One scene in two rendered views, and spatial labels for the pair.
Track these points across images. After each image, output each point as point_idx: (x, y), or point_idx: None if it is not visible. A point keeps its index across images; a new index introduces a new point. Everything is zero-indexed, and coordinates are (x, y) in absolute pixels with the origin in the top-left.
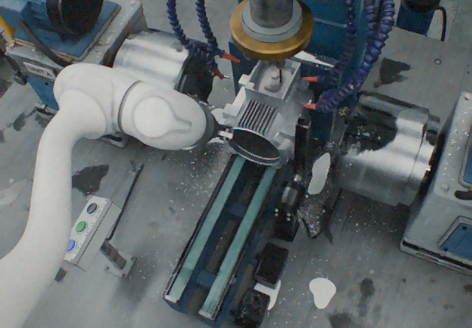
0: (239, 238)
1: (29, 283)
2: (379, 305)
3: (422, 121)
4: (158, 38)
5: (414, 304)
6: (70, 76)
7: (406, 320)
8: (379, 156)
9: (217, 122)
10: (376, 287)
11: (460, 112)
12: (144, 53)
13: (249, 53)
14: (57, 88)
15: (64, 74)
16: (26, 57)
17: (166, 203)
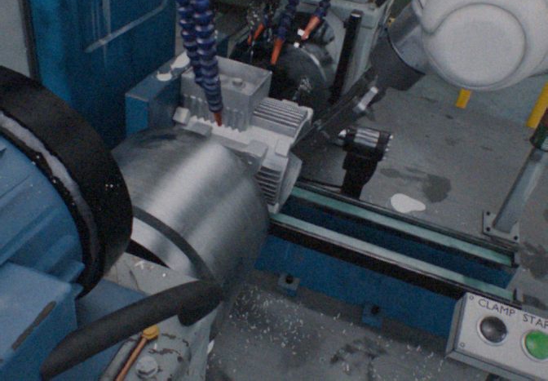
0: (399, 225)
1: None
2: (405, 167)
3: (301, 3)
4: (121, 166)
5: (395, 148)
6: None
7: (413, 154)
8: (338, 37)
9: (318, 122)
10: (388, 167)
11: None
12: (165, 183)
13: None
14: (542, 6)
15: None
16: None
17: (324, 369)
